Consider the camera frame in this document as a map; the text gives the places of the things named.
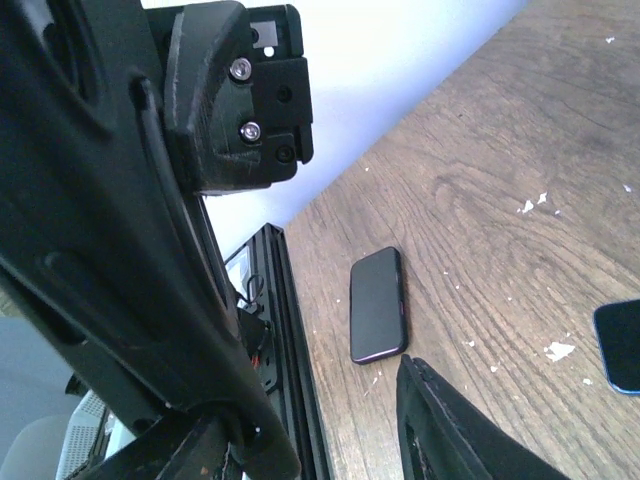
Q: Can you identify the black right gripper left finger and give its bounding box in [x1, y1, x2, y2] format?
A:
[79, 413, 244, 480]

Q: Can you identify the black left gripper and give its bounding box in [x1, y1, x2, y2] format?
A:
[164, 1, 314, 194]

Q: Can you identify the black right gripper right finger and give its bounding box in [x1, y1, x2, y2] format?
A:
[396, 354, 566, 479]

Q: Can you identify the blue edged black phone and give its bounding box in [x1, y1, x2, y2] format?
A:
[593, 299, 640, 395]

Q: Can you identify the light blue slotted strip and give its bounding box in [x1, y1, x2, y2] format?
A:
[55, 390, 106, 480]

